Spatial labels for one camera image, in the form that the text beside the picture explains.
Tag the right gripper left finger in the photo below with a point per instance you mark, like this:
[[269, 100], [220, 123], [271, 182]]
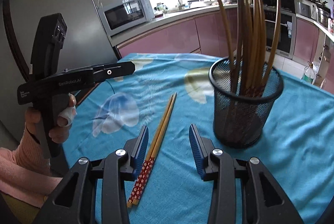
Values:
[[73, 200]]

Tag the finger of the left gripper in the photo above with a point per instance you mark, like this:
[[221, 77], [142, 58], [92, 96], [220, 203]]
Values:
[[99, 73]]

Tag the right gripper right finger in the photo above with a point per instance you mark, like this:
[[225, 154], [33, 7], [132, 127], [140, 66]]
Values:
[[263, 199]]

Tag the pink sleeve left forearm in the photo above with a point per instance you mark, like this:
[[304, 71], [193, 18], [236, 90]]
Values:
[[25, 173]]

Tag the person's left hand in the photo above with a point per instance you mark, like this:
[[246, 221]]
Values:
[[59, 134]]

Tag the blue floral tablecloth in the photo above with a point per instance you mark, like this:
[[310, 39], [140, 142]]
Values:
[[296, 144]]

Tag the white microwave oven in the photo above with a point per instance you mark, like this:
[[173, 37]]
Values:
[[123, 15]]

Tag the grey refrigerator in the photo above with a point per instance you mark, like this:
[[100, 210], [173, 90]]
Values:
[[85, 44]]

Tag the black mesh utensil holder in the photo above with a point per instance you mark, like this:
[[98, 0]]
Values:
[[239, 120]]

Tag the cooking oil bottle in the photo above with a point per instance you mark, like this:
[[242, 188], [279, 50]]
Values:
[[309, 74]]

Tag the stainless steel pot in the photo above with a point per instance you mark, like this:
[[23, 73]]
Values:
[[323, 13]]

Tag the black camera module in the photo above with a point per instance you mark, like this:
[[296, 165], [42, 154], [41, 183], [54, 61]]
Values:
[[48, 42]]

